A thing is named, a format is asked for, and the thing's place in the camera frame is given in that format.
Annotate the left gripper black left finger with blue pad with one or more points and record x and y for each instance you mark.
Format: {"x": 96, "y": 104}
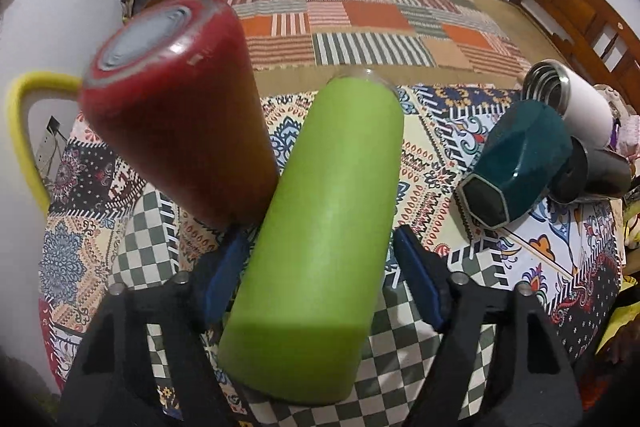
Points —
{"x": 111, "y": 382}

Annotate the yellow foam padded rail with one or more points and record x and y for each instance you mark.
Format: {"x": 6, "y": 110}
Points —
{"x": 16, "y": 121}

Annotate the black flask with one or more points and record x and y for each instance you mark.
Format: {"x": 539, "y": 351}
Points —
{"x": 590, "y": 174}

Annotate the wooden bed headboard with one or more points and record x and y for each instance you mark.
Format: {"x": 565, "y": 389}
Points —
{"x": 593, "y": 39}

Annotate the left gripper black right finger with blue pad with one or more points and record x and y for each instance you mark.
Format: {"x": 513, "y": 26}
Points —
{"x": 530, "y": 381}

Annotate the dark teal faceted mug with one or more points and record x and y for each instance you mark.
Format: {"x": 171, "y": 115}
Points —
{"x": 523, "y": 152}

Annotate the red tumbler cup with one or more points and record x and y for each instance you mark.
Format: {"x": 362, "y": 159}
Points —
{"x": 173, "y": 93}

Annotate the white steel flask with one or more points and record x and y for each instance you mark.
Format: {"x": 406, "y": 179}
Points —
{"x": 585, "y": 112}

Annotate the striped patchwork bed quilt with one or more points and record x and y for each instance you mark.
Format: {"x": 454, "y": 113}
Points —
{"x": 297, "y": 44}

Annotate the patchwork patterned tablecloth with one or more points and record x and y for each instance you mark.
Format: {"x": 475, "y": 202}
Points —
{"x": 106, "y": 225}

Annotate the green tumbler cup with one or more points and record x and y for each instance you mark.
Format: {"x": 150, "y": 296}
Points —
{"x": 305, "y": 304}

